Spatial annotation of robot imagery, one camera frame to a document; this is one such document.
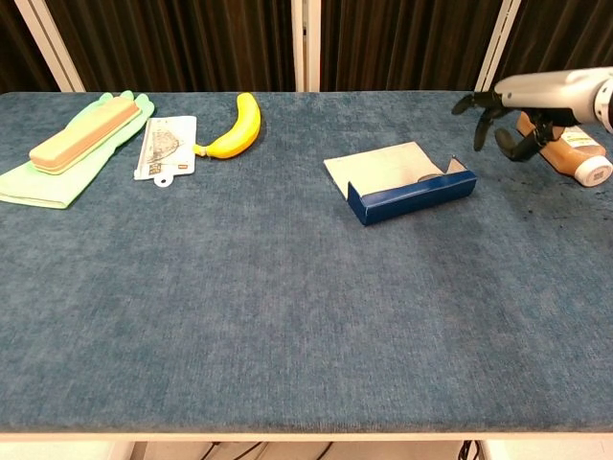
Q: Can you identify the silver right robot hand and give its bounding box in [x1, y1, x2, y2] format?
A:
[451, 66, 602, 164]

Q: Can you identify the blue glasses case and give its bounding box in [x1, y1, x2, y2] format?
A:
[323, 141, 479, 227]

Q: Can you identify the brown sauce bottle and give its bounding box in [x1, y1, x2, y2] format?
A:
[515, 112, 613, 188]

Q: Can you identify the dark pleated curtain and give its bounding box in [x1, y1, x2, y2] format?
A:
[492, 0, 613, 95]
[45, 0, 296, 93]
[319, 0, 504, 92]
[0, 0, 63, 95]

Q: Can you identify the yellow banana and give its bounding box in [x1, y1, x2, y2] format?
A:
[193, 92, 262, 160]

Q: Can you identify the blue table cloth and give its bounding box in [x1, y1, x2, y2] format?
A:
[0, 90, 613, 435]

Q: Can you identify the white ruler set package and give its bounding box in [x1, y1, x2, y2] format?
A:
[132, 115, 198, 189]

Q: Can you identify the peach pencil case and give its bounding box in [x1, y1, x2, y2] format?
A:
[28, 97, 142, 176]

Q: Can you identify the green rubber glove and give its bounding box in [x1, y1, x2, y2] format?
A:
[0, 89, 156, 211]

